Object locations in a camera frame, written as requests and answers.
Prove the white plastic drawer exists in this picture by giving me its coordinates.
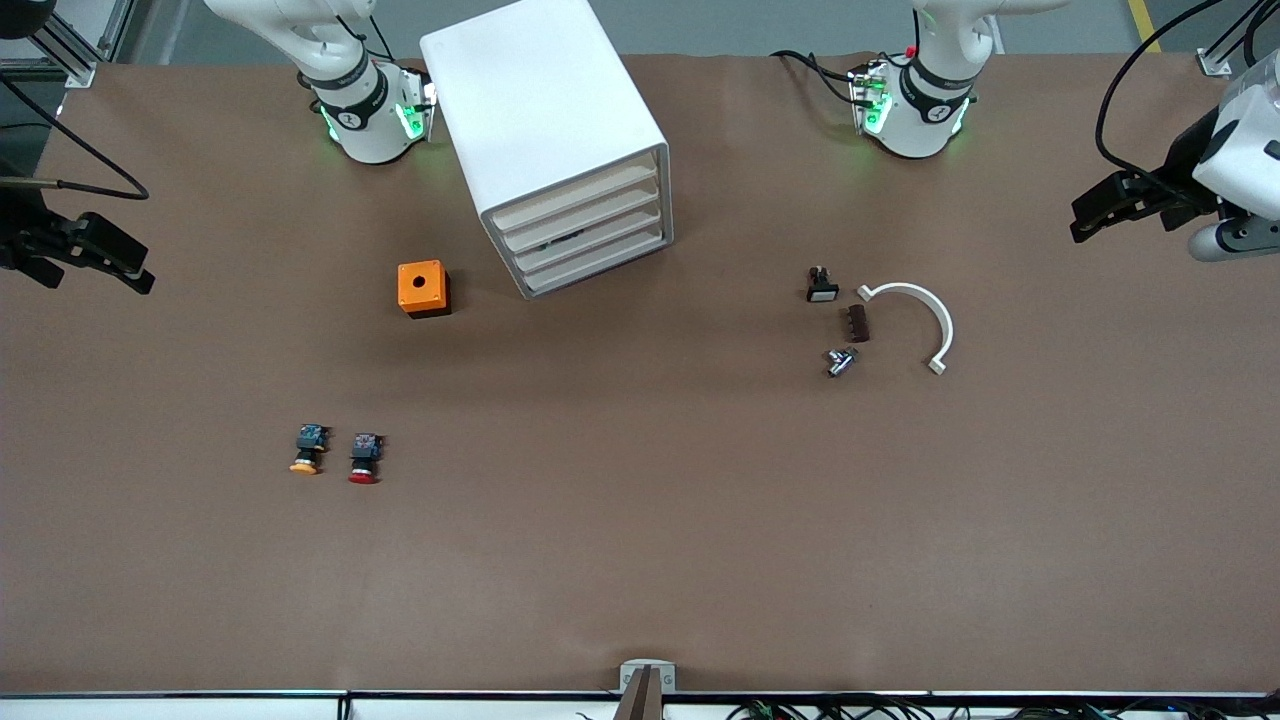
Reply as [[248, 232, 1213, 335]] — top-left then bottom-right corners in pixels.
[[490, 152, 663, 233], [520, 222, 671, 298], [508, 200, 667, 276], [498, 178, 665, 253]]

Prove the white drawer cabinet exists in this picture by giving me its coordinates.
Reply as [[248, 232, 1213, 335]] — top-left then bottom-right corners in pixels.
[[420, 0, 673, 299]]

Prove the orange box with hole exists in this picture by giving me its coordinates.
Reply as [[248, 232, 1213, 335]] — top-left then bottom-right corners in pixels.
[[397, 260, 452, 319]]

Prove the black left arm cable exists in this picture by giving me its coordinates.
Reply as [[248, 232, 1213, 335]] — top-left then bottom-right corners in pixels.
[[1095, 0, 1280, 201]]

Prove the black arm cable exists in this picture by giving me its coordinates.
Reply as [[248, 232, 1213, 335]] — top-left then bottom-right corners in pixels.
[[1095, 0, 1280, 201], [0, 75, 151, 201]]

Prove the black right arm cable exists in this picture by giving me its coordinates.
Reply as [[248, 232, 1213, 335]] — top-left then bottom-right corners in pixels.
[[0, 75, 151, 201]]

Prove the aluminium frame post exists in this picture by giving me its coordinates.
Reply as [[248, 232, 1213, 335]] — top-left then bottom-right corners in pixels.
[[28, 0, 138, 89], [1195, 0, 1280, 77]]

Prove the white curved bracket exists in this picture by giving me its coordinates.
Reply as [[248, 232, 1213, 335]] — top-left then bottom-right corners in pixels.
[[857, 282, 955, 376]]

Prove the orange push button switch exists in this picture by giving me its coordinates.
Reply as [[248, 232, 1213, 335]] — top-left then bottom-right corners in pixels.
[[289, 424, 330, 476]]

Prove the black base cable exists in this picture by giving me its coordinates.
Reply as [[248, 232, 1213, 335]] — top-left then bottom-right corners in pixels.
[[770, 50, 863, 107]]

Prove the red push button switch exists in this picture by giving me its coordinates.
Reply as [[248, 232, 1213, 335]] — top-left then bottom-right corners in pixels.
[[347, 432, 385, 485]]

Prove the white table frame rail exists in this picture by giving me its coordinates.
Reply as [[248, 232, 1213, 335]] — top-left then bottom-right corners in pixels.
[[0, 690, 1280, 720]]

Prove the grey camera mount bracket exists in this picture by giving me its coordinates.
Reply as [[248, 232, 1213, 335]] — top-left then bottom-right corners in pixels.
[[618, 659, 677, 720]]

